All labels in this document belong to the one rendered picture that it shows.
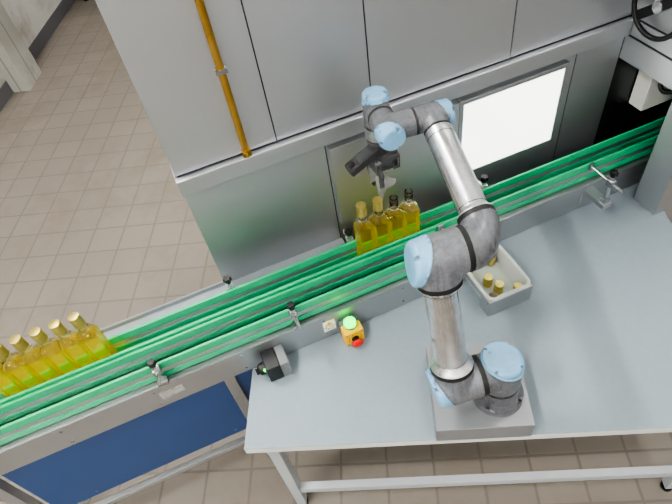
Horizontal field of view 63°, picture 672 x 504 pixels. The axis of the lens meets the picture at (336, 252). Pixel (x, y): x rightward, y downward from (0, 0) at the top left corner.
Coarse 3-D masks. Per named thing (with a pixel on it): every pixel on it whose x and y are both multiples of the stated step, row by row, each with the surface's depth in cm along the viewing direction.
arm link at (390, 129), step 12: (384, 108) 147; (408, 108) 146; (372, 120) 147; (384, 120) 144; (396, 120) 144; (408, 120) 144; (384, 132) 142; (396, 132) 142; (408, 132) 145; (384, 144) 144; (396, 144) 145
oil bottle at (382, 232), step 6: (372, 216) 185; (384, 216) 184; (372, 222) 186; (378, 222) 184; (384, 222) 184; (378, 228) 185; (384, 228) 186; (378, 234) 187; (384, 234) 189; (390, 234) 190; (378, 240) 190; (384, 240) 191; (390, 240) 192; (378, 246) 192
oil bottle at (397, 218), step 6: (390, 210) 185; (396, 210) 185; (402, 210) 186; (390, 216) 185; (396, 216) 185; (402, 216) 186; (390, 222) 186; (396, 222) 187; (402, 222) 188; (390, 228) 189; (396, 228) 189; (402, 228) 190; (396, 234) 191; (402, 234) 193
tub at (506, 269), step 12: (504, 252) 199; (504, 264) 202; (516, 264) 195; (480, 276) 202; (504, 276) 201; (516, 276) 196; (480, 288) 190; (492, 288) 198; (504, 288) 198; (516, 288) 189; (492, 300) 187
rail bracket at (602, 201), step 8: (592, 168) 205; (616, 176) 196; (608, 184) 199; (584, 192) 213; (592, 192) 210; (608, 192) 202; (584, 200) 217; (592, 200) 210; (600, 200) 207; (608, 200) 205
